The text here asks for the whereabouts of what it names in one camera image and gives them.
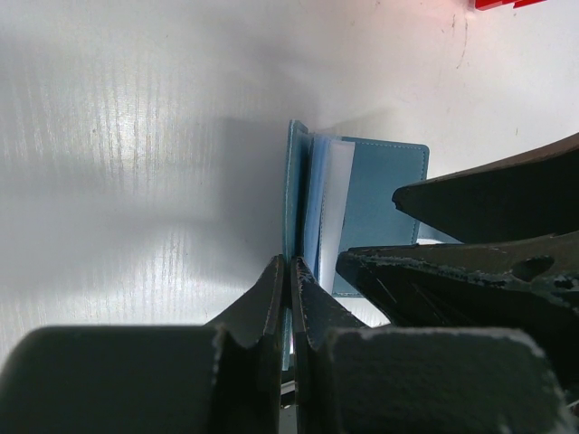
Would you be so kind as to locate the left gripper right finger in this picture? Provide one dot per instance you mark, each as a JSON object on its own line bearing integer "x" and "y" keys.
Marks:
{"x": 351, "y": 378}

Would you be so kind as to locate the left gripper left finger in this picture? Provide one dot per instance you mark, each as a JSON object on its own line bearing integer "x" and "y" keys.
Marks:
{"x": 221, "y": 377}

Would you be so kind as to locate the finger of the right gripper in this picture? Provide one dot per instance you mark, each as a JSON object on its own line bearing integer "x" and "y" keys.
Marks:
{"x": 520, "y": 197}
{"x": 530, "y": 284}

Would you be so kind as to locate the blue leather card holder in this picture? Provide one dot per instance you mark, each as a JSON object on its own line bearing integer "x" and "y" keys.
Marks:
{"x": 338, "y": 195}

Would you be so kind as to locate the red plastic bin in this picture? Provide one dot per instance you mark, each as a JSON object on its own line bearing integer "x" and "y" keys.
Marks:
{"x": 483, "y": 5}

